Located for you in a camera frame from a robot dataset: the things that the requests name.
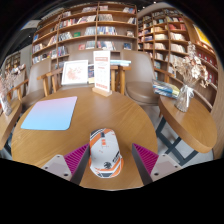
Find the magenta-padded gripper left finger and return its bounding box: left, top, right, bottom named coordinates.
left=40, top=143, right=92, bottom=186

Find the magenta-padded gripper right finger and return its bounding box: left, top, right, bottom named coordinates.
left=131, top=143, right=184, bottom=186

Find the white and orange computer mouse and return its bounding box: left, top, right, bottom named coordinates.
left=88, top=127, right=125, bottom=179

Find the blue pink gradient mouse pad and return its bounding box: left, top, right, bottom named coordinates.
left=20, top=96, right=78, bottom=131

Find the round wooden side table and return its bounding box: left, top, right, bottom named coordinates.
left=156, top=94, right=218, bottom=167
left=0, top=98, right=23, bottom=152

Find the colourful stack of books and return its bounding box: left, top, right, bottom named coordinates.
left=152, top=79, right=181, bottom=100

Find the beige wooden-armed armchair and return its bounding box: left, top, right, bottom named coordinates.
left=37, top=49, right=132, bottom=98
left=120, top=49, right=162, bottom=107
left=14, top=58, right=55, bottom=111

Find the white framed floral picture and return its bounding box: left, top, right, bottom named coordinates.
left=60, top=59, right=90, bottom=86

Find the dark upright book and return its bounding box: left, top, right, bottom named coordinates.
left=87, top=63, right=96, bottom=84

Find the white sign in wooden stand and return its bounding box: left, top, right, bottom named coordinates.
left=91, top=49, right=113, bottom=98

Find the light blue book stack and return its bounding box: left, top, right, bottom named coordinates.
left=109, top=59, right=132, bottom=67

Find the small distant wooden bookshelf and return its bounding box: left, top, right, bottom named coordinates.
left=3, top=51, right=22, bottom=73

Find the curved wooden bookshelf unit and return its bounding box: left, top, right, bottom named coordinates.
left=137, top=9, right=221, bottom=111

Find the white hanging ceiling sign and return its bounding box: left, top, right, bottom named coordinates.
left=20, top=19, right=41, bottom=31

